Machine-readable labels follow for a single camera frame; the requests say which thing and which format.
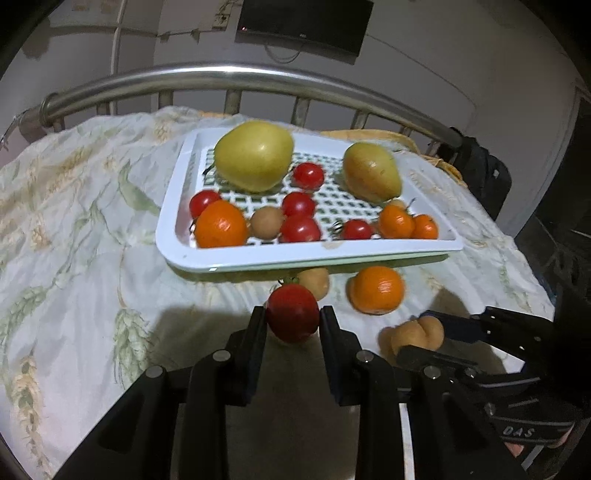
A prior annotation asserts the white wall pipe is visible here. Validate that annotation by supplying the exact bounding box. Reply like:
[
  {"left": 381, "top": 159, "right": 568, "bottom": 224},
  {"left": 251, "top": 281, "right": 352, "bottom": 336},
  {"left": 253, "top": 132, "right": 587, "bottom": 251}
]
[{"left": 109, "top": 0, "right": 127, "bottom": 116}]

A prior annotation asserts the leaf-print blanket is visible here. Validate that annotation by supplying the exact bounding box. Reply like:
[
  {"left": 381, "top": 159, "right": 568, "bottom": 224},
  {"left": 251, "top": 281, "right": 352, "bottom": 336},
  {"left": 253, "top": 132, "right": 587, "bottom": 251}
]
[{"left": 0, "top": 105, "right": 555, "bottom": 480}]

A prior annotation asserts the orange tangerine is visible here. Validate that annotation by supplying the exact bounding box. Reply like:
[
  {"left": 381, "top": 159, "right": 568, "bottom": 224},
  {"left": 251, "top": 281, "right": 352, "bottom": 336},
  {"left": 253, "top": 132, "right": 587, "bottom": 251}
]
[
  {"left": 194, "top": 199, "right": 249, "bottom": 248},
  {"left": 412, "top": 214, "right": 439, "bottom": 240},
  {"left": 379, "top": 204, "right": 415, "bottom": 239},
  {"left": 346, "top": 266, "right": 406, "bottom": 315}
]

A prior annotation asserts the person's right hand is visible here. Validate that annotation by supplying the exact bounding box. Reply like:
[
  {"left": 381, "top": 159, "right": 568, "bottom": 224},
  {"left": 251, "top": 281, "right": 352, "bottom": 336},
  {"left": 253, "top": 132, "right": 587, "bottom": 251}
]
[{"left": 503, "top": 427, "right": 578, "bottom": 462}]

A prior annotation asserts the red cherry tomato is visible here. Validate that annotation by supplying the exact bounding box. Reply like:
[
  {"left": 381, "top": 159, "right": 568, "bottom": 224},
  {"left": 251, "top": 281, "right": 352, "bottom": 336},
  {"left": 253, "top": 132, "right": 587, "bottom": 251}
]
[
  {"left": 265, "top": 284, "right": 320, "bottom": 343},
  {"left": 279, "top": 215, "right": 322, "bottom": 243},
  {"left": 189, "top": 189, "right": 222, "bottom": 219},
  {"left": 292, "top": 162, "right": 326, "bottom": 190},
  {"left": 281, "top": 191, "right": 317, "bottom": 217},
  {"left": 341, "top": 219, "right": 375, "bottom": 241}
]

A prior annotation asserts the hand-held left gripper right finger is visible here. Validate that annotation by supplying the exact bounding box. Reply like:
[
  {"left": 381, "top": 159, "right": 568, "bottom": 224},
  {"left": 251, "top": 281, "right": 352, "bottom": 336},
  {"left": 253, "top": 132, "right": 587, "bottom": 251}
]
[{"left": 318, "top": 305, "right": 529, "bottom": 480}]

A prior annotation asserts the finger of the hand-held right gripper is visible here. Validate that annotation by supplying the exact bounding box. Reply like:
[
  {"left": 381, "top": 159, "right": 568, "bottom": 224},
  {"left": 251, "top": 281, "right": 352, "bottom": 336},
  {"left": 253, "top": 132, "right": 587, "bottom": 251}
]
[
  {"left": 420, "top": 308, "right": 497, "bottom": 342},
  {"left": 398, "top": 346, "right": 478, "bottom": 377}
]

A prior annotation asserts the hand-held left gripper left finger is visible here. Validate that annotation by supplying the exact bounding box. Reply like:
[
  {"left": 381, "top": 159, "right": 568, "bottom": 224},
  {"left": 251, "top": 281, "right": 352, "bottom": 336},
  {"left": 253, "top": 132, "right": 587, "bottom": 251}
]
[{"left": 53, "top": 305, "right": 269, "bottom": 480}]

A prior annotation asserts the yellow-green pear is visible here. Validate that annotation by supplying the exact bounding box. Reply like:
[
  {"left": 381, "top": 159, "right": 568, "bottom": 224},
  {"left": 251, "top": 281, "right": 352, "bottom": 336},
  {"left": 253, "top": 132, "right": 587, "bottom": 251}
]
[{"left": 342, "top": 142, "right": 402, "bottom": 204}]

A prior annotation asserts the white plastic grid tray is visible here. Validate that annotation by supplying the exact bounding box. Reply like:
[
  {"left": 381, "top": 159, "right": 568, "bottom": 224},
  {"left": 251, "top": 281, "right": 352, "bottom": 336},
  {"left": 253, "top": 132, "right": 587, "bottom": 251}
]
[{"left": 155, "top": 126, "right": 464, "bottom": 273}]

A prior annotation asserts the round yellow pear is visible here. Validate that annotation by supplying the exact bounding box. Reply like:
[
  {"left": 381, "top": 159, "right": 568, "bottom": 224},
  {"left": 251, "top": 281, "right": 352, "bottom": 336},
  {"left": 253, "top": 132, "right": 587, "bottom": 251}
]
[{"left": 213, "top": 120, "right": 295, "bottom": 193}]

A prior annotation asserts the black bag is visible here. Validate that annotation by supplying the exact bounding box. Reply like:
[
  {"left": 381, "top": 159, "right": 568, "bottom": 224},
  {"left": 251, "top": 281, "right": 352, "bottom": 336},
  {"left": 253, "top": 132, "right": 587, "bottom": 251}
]
[{"left": 436, "top": 134, "right": 513, "bottom": 220}]

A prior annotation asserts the black wall television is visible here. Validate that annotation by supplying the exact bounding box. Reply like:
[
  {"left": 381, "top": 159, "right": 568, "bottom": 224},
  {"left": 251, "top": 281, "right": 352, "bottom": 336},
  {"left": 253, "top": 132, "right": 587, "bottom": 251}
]
[{"left": 236, "top": 0, "right": 375, "bottom": 58}]

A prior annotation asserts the metal bed rail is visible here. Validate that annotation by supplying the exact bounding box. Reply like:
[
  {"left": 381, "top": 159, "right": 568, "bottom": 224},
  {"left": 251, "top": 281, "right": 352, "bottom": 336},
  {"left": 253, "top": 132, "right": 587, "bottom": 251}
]
[{"left": 21, "top": 62, "right": 465, "bottom": 148}]

